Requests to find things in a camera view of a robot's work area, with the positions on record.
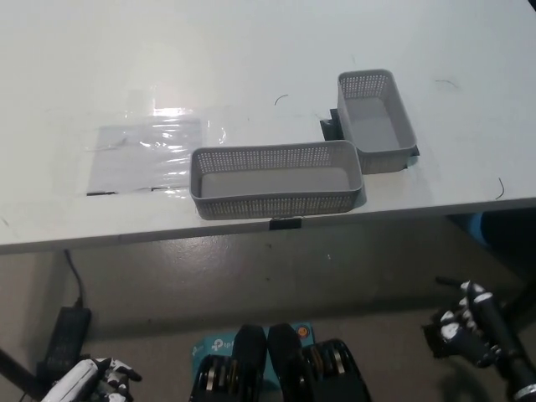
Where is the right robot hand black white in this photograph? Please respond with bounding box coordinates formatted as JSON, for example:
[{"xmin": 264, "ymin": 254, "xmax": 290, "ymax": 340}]
[{"xmin": 433, "ymin": 276, "xmax": 531, "ymax": 394}]

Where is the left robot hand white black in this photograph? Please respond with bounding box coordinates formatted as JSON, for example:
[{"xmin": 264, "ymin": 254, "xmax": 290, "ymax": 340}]
[{"xmin": 40, "ymin": 355, "xmax": 143, "ymax": 402}]

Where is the grey perforated plastic basket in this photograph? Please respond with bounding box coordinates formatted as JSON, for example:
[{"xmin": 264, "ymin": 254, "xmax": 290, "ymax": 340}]
[
  {"xmin": 337, "ymin": 69, "xmax": 419, "ymax": 175},
  {"xmin": 188, "ymin": 140, "xmax": 364, "ymax": 222}
]

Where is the teal cardboard router box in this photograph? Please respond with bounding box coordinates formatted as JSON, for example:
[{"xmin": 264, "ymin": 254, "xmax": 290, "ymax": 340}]
[{"xmin": 191, "ymin": 321, "xmax": 315, "ymax": 384}]

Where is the black left robot body block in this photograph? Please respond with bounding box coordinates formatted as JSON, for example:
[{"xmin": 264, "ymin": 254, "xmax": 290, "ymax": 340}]
[{"xmin": 188, "ymin": 323, "xmax": 269, "ymax": 402}]

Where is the black power adapter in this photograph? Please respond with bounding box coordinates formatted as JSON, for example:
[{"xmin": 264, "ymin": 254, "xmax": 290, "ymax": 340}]
[{"xmin": 44, "ymin": 307, "xmax": 92, "ymax": 370}]

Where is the black metal table leg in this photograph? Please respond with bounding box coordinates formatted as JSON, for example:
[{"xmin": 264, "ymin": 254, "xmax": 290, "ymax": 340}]
[{"xmin": 0, "ymin": 346, "xmax": 45, "ymax": 399}]

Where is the blue object under table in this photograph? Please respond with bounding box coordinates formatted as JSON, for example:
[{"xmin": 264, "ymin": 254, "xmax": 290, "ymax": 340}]
[{"xmin": 462, "ymin": 214, "xmax": 487, "ymax": 244}]

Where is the black tape piece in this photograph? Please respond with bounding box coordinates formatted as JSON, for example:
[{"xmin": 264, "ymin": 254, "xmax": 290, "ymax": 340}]
[{"xmin": 269, "ymin": 216, "xmax": 303, "ymax": 232}]

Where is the clear plastic sheet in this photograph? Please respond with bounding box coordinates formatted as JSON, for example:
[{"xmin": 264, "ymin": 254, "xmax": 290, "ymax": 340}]
[{"xmin": 82, "ymin": 112, "xmax": 229, "ymax": 198}]

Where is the black mat patch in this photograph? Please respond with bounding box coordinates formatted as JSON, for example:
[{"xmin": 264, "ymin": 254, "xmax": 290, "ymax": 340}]
[{"xmin": 320, "ymin": 107, "xmax": 421, "ymax": 158}]

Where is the black power cable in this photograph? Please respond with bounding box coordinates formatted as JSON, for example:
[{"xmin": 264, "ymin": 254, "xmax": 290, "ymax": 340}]
[{"xmin": 62, "ymin": 250, "xmax": 85, "ymax": 309}]

